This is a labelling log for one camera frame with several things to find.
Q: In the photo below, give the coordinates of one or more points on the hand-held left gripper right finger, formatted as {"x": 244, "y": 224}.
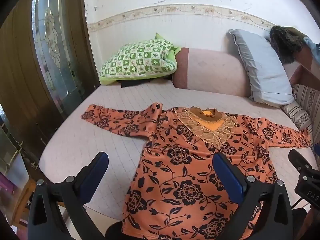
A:
{"x": 228, "y": 177}

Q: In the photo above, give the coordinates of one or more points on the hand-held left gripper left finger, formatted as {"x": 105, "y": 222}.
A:
{"x": 96, "y": 177}

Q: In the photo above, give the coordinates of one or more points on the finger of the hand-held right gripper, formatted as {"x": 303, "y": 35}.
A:
{"x": 298, "y": 160}

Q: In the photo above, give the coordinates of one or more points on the orange floral sweater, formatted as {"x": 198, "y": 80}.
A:
{"x": 180, "y": 180}

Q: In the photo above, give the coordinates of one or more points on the bed with pink quilted mat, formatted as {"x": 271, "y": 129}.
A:
{"x": 87, "y": 150}

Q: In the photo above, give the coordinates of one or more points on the striped floral cushion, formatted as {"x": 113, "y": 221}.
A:
{"x": 300, "y": 105}

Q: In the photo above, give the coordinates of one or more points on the translucent storage box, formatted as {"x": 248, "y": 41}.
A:
{"x": 16, "y": 167}

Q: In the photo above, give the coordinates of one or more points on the light blue pillow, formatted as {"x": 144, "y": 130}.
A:
{"x": 265, "y": 75}

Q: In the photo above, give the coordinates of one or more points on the wooden headboard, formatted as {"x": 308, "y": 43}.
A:
{"x": 307, "y": 65}

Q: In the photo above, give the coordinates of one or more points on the pink bolster cushion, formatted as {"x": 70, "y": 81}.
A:
{"x": 212, "y": 72}

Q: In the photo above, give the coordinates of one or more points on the light blue cloth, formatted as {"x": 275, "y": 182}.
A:
{"x": 313, "y": 48}

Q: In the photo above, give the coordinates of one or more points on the dark furry garment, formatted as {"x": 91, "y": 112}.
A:
{"x": 285, "y": 42}

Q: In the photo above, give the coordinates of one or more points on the wooden door with glass panel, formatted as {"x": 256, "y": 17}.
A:
{"x": 20, "y": 80}

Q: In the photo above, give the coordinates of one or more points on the green checkered pillow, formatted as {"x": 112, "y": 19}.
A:
{"x": 137, "y": 60}

